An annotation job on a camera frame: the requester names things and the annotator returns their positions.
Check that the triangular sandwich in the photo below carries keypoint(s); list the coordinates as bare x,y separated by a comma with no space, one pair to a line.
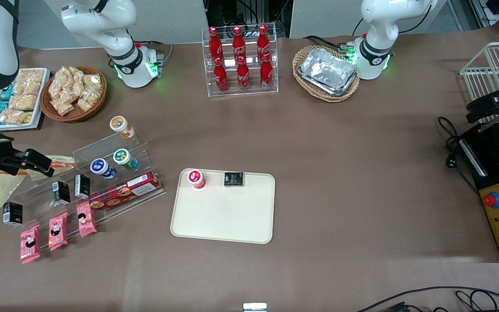
4,190
61,164

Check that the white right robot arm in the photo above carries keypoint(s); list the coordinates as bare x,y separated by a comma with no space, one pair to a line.
102,21

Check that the white rectangular snack tray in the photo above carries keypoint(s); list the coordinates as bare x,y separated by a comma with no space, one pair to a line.
43,93

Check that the aluminium foil tray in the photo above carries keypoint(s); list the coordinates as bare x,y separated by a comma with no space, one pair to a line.
325,67
340,92

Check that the light wicker foil tray basket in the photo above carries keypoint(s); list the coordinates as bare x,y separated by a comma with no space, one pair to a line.
325,97

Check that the beige plastic serving tray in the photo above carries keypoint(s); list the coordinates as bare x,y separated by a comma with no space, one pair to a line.
223,212

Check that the small black drink carton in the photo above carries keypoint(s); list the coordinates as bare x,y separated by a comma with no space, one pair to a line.
12,214
82,186
61,193

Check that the black sealing machine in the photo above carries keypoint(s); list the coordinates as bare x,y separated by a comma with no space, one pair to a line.
490,151

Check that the yellow snack packet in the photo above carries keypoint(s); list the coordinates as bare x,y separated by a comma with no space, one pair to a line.
28,118

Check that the clear bag of crackers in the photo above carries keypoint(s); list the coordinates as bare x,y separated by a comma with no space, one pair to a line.
23,102
12,117
27,88
32,76

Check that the blue lid yogurt cup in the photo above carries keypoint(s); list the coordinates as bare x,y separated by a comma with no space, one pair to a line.
99,167

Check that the clear bag of brown snacks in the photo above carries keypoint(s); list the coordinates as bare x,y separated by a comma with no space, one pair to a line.
92,82
88,100
72,73
75,90
58,84
63,107

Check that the pink snack packet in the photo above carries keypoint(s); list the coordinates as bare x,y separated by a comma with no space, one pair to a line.
57,232
30,245
86,220

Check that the brown wicker snack basket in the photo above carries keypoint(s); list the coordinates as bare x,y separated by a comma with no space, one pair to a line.
98,104

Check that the green lid yogurt cup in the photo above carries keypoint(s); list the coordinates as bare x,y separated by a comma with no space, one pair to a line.
122,157

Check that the orange label yogurt cup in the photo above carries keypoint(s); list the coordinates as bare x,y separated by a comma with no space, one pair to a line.
119,125

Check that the red emergency stop button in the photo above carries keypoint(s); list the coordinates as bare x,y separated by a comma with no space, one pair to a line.
491,199

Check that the red cookie box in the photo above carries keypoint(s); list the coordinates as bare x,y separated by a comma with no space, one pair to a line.
124,191

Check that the small clear acrylic riser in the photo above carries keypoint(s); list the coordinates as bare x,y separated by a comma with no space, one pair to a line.
139,145

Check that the large clear acrylic step stand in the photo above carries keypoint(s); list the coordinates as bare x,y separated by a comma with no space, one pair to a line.
145,197

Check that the red lid yogurt cup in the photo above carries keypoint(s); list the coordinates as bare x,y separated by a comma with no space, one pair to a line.
196,177

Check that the black square snack packet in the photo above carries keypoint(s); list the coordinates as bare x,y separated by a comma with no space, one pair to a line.
233,179

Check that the red cola bottle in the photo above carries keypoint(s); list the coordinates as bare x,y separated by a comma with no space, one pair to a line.
243,76
238,43
215,45
266,73
221,78
263,42

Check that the clear acrylic bottle rack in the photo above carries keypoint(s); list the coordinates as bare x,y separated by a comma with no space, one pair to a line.
251,92

